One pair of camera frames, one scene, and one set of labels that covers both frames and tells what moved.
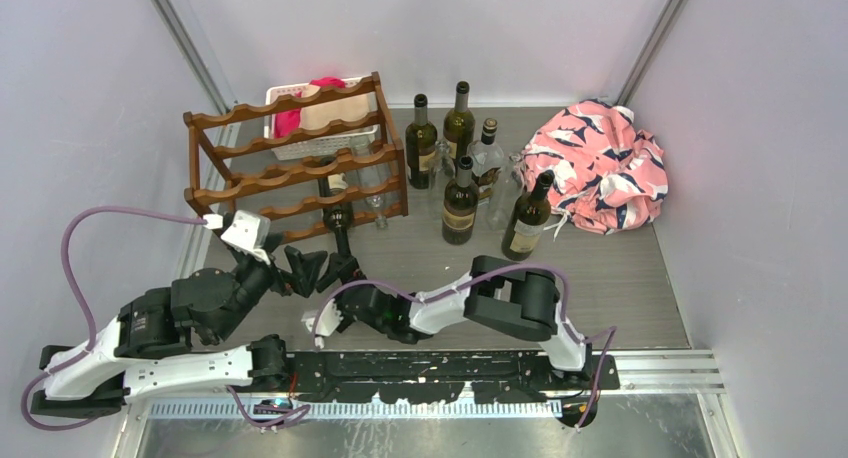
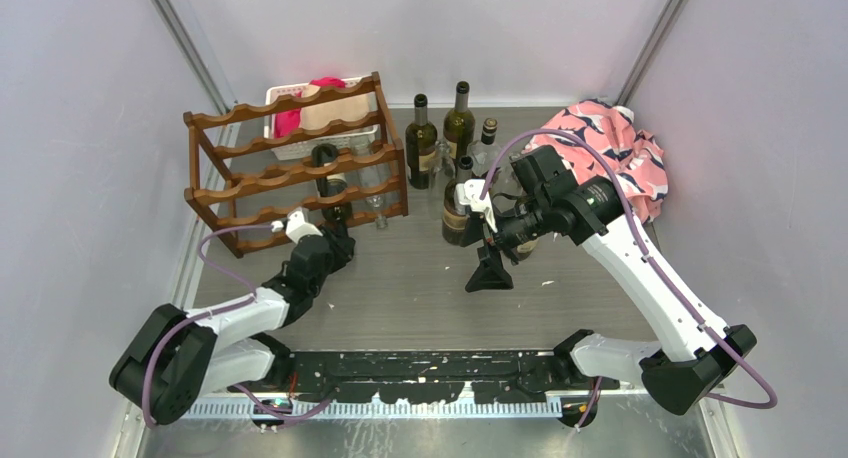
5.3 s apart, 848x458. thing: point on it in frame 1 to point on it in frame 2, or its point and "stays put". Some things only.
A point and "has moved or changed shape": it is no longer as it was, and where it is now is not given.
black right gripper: x=346 y=269 to x=490 y=272
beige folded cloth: x=325 y=114 stays put
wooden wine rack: x=301 y=159 stays put
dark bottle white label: x=338 y=219 has moved or changed shape
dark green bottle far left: x=420 y=146 stays put
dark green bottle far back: x=459 y=125 stays put
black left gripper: x=307 y=268 to x=341 y=246
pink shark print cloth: x=608 y=177 stays put
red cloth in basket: x=289 y=121 stays put
